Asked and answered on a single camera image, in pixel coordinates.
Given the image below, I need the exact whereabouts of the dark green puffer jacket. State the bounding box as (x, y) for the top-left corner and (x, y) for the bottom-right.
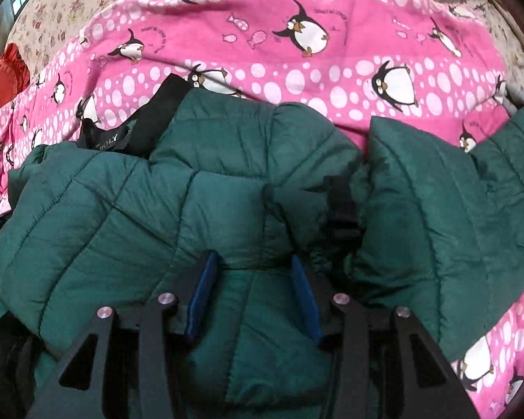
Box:
(0, 81), (524, 418)

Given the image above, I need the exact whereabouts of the red ruffled pillow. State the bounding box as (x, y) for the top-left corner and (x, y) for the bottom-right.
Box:
(0, 44), (31, 109)

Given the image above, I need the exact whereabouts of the pink penguin blanket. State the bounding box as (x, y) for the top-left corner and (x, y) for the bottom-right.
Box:
(0, 0), (524, 418)

